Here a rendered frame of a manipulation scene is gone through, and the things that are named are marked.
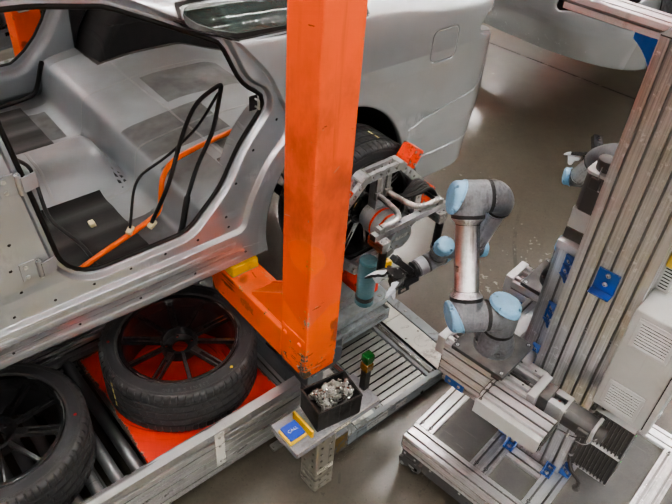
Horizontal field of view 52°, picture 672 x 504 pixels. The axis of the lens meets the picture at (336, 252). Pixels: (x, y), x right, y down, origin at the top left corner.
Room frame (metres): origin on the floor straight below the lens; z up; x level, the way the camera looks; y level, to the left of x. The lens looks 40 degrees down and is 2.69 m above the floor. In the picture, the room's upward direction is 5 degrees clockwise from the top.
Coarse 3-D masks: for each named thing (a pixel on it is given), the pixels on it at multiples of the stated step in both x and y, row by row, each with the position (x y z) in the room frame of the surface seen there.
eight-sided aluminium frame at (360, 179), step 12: (396, 156) 2.52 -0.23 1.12; (372, 168) 2.42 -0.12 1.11; (384, 168) 2.42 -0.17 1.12; (396, 168) 2.46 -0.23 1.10; (408, 168) 2.51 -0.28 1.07; (360, 180) 2.33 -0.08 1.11; (372, 180) 2.36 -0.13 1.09; (360, 192) 2.32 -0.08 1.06; (372, 252) 2.46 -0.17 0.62; (348, 264) 2.30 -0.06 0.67
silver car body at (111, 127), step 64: (0, 0) 1.88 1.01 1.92; (64, 0) 1.99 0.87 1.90; (128, 0) 2.06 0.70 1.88; (192, 0) 2.19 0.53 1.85; (256, 0) 2.34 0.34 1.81; (384, 0) 2.70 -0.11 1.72; (448, 0) 2.94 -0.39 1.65; (0, 64) 3.30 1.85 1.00; (64, 64) 3.32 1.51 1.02; (128, 64) 3.32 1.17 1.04; (192, 64) 3.39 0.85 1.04; (256, 64) 2.27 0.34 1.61; (384, 64) 2.67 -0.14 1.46; (448, 64) 2.95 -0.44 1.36; (0, 128) 1.69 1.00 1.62; (64, 128) 3.04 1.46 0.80; (128, 128) 2.74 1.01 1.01; (192, 128) 2.75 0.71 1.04; (256, 128) 2.28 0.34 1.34; (448, 128) 3.02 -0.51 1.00; (0, 192) 1.62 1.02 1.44; (64, 192) 2.43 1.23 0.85; (128, 192) 2.54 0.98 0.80; (192, 192) 2.29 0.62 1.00; (256, 192) 2.23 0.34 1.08; (0, 256) 1.58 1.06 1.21; (64, 256) 2.06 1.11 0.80; (128, 256) 1.88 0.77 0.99; (192, 256) 2.01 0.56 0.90; (0, 320) 1.54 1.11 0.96; (64, 320) 1.66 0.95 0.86
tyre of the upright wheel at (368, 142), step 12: (360, 132) 2.60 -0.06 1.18; (372, 132) 2.63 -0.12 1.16; (360, 144) 2.50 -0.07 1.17; (372, 144) 2.50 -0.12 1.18; (384, 144) 2.53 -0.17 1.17; (396, 144) 2.59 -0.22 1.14; (360, 156) 2.43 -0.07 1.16; (372, 156) 2.47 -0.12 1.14; (384, 156) 2.52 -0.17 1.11; (360, 168) 2.43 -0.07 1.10; (408, 180) 2.65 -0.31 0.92
